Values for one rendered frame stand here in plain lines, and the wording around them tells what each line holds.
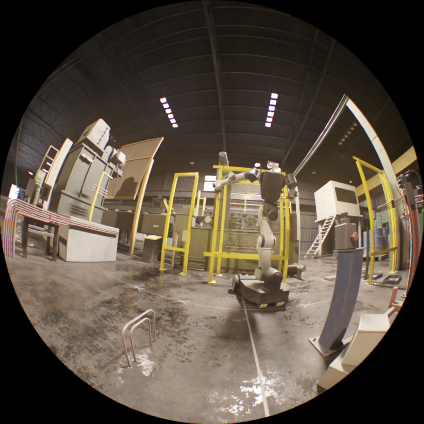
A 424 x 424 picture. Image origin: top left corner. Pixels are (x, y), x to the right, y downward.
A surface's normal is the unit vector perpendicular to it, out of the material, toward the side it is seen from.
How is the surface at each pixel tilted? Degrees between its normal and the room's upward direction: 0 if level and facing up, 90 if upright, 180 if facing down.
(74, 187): 90
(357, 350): 90
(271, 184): 133
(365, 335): 90
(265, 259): 79
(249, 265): 90
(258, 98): 173
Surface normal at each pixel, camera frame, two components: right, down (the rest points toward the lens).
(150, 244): -0.13, -0.25
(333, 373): -0.96, -0.15
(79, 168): 0.99, 0.07
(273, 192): -0.36, 0.47
